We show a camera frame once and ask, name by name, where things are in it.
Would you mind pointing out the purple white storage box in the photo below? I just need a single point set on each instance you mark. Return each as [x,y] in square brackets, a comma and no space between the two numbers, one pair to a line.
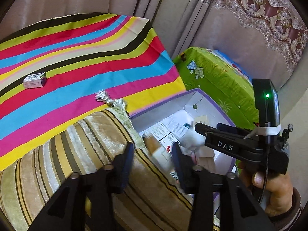
[159,192]

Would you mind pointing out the striped colourful cloth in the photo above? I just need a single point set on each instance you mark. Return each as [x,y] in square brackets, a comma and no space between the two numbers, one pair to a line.
[81,55]

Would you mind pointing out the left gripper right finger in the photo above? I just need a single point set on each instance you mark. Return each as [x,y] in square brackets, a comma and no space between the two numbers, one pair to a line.
[238,208]

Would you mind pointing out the right hand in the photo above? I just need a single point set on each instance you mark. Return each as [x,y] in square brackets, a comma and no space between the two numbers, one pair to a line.
[280,188]

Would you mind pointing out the small white pink medicine box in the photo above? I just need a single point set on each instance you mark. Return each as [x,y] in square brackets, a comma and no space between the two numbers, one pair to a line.
[34,81]

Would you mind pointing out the white cushion tassel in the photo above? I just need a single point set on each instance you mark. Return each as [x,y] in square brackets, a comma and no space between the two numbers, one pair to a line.
[104,96]

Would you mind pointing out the light blue slim box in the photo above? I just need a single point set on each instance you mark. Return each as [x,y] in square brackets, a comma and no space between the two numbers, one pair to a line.
[178,125]

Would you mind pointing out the beige curtain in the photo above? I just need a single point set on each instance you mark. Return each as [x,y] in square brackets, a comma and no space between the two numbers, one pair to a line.
[257,34]

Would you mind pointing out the cream barcode box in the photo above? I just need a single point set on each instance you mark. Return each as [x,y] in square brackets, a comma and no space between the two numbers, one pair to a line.
[202,119]

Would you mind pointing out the white text medicine box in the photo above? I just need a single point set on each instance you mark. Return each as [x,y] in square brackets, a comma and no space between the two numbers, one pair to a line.
[158,131]

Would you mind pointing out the black tracker with green light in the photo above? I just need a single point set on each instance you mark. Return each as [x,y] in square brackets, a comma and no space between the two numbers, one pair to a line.
[267,104]

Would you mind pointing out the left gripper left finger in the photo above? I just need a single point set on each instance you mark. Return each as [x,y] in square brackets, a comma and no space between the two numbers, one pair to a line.
[66,209]

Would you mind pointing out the striped velvet cushion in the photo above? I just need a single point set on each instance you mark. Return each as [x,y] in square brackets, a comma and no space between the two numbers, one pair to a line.
[84,147]

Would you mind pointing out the white red medicine box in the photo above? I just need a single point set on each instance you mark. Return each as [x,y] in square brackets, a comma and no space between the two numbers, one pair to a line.
[168,141]

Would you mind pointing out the green mushroom print cover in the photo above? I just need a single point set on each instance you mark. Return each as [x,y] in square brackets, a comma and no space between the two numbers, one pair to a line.
[222,80]

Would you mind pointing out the white box with S logo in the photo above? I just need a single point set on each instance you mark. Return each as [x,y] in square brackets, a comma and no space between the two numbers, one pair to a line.
[160,156]

